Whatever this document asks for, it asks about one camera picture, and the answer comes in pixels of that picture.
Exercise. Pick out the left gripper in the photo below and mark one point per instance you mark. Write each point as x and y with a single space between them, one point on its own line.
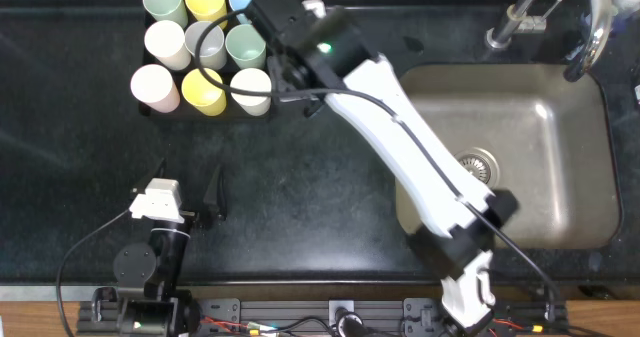
195 218

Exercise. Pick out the yellow cup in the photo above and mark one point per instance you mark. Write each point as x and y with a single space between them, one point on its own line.
202 99
206 2

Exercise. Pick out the pink cup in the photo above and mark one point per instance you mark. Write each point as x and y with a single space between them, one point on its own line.
154 87

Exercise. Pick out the white cup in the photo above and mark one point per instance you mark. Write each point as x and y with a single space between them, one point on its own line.
250 82
166 42

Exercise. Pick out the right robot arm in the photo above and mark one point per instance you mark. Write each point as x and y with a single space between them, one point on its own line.
410 152

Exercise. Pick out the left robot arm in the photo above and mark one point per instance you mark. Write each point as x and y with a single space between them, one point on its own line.
135 267

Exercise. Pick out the black tray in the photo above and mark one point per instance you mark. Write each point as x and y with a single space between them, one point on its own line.
146 112

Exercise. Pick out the grey cup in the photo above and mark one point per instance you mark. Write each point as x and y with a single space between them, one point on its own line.
212 44

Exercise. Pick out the pale green cup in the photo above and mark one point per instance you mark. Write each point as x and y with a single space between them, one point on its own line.
245 47
164 2

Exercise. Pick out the steel sink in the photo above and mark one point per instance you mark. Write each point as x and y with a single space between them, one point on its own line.
550 152

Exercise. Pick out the steel tap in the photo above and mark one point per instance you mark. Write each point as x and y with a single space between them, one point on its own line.
517 7

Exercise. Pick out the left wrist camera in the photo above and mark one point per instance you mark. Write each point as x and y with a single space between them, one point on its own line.
157 199

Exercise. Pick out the mounting rail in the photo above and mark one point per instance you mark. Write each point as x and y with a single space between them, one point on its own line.
300 312

